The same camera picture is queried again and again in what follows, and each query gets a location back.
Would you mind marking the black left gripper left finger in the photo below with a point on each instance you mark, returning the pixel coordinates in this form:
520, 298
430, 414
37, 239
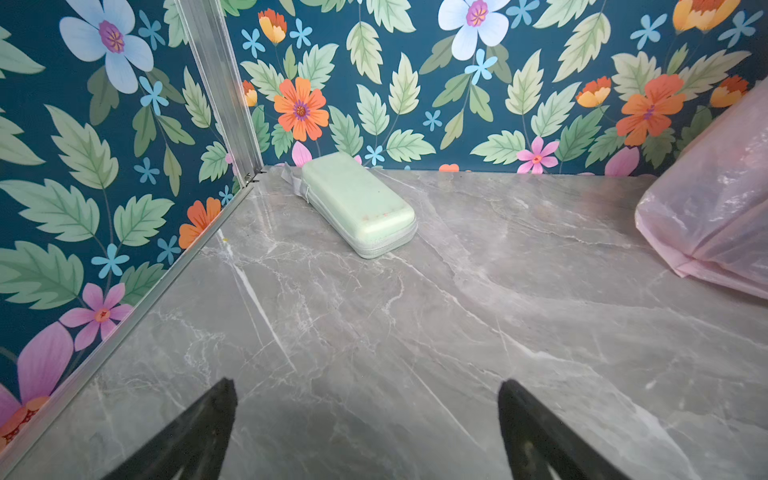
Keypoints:
193, 445

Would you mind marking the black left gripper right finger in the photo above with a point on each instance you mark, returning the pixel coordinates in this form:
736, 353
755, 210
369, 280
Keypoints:
539, 445

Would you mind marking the pink plastic bag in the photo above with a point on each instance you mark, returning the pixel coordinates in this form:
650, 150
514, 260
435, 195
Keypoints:
706, 216

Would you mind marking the aluminium frame post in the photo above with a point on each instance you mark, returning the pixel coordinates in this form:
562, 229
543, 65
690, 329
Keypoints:
210, 43

